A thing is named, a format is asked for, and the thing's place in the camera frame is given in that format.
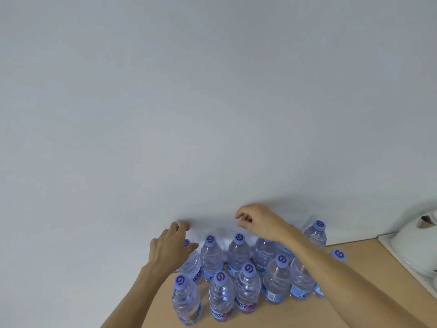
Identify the person's left hand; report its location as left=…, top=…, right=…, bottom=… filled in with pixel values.
left=148, top=221, right=200, bottom=279

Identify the person's right hand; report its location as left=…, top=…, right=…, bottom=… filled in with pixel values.
left=234, top=204, right=294, bottom=244

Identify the row of water bottles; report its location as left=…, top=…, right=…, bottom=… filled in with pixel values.
left=172, top=220, right=348, bottom=327

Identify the person's right forearm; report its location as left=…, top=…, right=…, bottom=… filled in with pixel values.
left=278, top=227, right=429, bottom=328

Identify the person's left forearm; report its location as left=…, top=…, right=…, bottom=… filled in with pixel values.
left=101, top=264, right=178, bottom=328

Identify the wooden table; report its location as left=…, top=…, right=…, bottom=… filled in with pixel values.
left=142, top=237, right=437, bottom=328

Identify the white tray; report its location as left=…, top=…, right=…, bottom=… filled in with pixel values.
left=378, top=232, right=437, bottom=299

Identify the white electric kettle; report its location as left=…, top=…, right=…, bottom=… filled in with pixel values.
left=390, top=210, right=437, bottom=279

